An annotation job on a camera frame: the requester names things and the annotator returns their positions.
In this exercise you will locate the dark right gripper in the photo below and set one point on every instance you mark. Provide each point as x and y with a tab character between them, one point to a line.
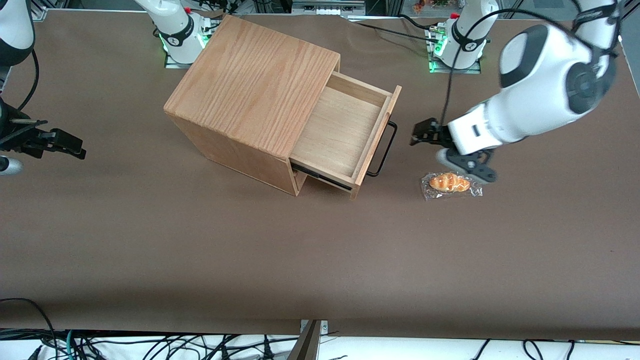
21	141

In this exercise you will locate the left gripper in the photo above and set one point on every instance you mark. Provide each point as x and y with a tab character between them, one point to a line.
434	133

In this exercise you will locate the wooden drawer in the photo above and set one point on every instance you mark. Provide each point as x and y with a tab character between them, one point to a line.
340	130

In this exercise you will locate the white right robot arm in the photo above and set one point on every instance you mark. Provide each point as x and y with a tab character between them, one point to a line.
172	25

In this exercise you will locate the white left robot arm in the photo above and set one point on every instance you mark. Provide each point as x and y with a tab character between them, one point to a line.
545	75

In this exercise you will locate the wooden drawer cabinet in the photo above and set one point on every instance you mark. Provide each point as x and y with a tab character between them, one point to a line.
250	95

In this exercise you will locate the plastic wrapped bread roll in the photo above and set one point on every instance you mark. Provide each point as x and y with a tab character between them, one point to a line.
450	184

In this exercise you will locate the grey background device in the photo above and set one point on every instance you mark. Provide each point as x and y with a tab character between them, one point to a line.
327	7

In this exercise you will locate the brown cardboard strip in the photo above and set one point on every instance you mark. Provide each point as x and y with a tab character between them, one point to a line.
305	345

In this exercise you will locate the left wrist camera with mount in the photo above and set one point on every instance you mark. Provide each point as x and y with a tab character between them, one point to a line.
470	164

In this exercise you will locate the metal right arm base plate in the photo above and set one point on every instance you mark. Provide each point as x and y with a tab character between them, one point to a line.
172	64

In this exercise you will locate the small metal table bracket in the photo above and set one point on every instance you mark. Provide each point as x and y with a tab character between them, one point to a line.
322	326

